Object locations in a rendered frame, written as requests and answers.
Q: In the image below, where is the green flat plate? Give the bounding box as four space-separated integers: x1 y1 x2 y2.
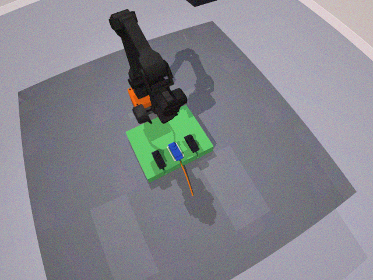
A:
126 105 214 183

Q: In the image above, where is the blue micro servo with orange cable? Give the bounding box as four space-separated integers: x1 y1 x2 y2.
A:
168 142 193 196

